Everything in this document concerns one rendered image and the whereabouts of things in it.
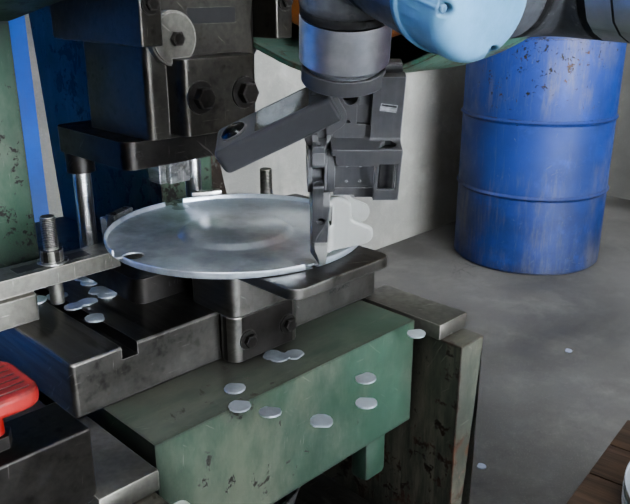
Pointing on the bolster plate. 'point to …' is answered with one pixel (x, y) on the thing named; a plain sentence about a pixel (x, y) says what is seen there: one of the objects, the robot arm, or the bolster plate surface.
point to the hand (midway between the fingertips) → (315, 251)
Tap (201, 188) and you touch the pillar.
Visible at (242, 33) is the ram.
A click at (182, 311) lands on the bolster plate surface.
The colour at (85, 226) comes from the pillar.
